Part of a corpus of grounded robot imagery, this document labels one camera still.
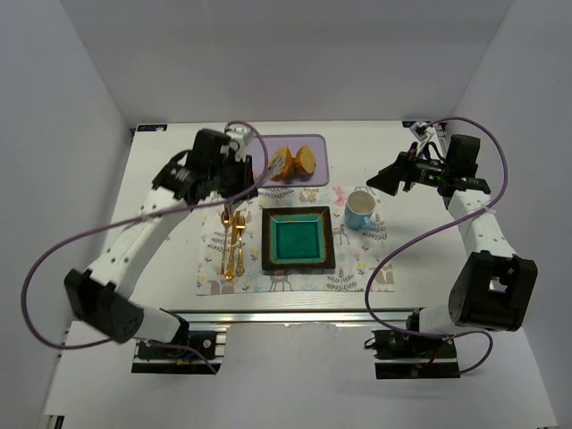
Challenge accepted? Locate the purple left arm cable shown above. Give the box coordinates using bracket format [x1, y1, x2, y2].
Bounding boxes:
[20, 120, 272, 373]

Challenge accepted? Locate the animal print placemat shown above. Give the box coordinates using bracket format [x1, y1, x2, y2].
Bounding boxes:
[196, 186, 388, 296]

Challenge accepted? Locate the blue label sticker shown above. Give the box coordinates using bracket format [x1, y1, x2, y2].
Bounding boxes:
[136, 123, 167, 132]

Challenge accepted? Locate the yellow bread slice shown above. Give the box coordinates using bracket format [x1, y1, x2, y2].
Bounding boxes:
[270, 147, 293, 181]

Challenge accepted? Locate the lavender plastic tray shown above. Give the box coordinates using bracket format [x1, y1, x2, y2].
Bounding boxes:
[262, 134, 330, 188]

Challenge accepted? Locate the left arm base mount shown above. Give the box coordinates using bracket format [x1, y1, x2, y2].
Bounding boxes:
[131, 329, 226, 375]

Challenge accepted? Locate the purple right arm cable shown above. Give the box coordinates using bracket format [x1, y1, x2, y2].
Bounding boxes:
[365, 116, 510, 374]

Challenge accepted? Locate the aluminium table rail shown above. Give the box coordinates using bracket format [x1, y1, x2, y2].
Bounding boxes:
[82, 307, 509, 327]

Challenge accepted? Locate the black teal square plate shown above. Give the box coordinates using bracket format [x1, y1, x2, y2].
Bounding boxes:
[261, 206, 336, 272]

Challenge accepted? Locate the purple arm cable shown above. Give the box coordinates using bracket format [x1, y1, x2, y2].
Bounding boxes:
[365, 116, 510, 374]
[20, 120, 272, 373]

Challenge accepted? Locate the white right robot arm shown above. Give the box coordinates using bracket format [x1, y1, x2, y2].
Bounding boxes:
[367, 134, 538, 336]

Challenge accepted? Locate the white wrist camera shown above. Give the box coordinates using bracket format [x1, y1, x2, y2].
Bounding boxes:
[221, 126, 254, 161]
[409, 122, 434, 143]

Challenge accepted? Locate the gold spoon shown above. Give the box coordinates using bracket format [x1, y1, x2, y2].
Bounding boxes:
[220, 208, 233, 276]

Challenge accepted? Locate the light blue mug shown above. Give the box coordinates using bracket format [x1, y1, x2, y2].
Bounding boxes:
[344, 190, 375, 231]

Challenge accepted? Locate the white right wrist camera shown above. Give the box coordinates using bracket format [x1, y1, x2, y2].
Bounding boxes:
[409, 122, 434, 143]

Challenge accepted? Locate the orange bread half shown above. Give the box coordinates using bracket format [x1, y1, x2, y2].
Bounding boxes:
[294, 145, 316, 175]

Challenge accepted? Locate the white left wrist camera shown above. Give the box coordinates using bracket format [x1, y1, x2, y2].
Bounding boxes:
[221, 126, 254, 161]

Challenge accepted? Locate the gold fork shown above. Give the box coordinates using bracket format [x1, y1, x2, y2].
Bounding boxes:
[235, 212, 246, 277]

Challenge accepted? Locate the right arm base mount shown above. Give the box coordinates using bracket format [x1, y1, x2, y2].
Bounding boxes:
[364, 330, 460, 380]

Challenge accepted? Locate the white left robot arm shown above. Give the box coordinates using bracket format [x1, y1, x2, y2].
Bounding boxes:
[64, 122, 259, 349]

